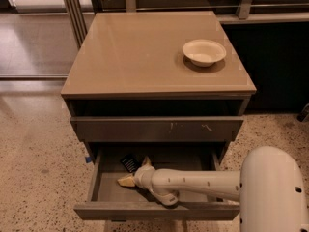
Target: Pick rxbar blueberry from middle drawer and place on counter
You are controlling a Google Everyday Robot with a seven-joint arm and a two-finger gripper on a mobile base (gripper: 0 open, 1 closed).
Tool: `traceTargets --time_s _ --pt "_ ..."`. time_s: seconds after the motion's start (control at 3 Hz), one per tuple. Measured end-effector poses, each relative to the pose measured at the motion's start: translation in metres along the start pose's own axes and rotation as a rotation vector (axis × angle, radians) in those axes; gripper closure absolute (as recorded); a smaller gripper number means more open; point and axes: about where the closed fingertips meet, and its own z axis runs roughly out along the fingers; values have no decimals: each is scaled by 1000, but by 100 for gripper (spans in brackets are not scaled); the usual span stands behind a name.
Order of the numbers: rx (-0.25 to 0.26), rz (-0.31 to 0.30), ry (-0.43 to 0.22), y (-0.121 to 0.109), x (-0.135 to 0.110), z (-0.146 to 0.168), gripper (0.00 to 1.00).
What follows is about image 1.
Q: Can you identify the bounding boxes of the closed grey upper drawer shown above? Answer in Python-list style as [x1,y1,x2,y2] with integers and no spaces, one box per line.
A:
[70,116,243,143]

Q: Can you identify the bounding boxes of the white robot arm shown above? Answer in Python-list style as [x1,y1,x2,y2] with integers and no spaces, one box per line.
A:
[118,146,309,232]

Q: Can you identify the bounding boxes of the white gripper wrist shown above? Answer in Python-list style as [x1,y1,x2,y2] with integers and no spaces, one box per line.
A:
[117,156,155,191]

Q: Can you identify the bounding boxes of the open middle drawer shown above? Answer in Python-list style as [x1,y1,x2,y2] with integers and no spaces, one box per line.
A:
[74,143,239,221]

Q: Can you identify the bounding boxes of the blue tape piece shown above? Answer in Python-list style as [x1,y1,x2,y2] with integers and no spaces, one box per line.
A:
[85,156,92,163]

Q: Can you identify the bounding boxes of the white paper bowl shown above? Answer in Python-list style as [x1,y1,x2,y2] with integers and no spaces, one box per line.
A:
[183,40,226,67]

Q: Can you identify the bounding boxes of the metal shelf frame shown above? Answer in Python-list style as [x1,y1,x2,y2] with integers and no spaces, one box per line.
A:
[64,0,309,44]

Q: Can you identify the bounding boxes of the grey drawer cabinet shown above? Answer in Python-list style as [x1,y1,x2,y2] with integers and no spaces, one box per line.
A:
[61,12,256,157]

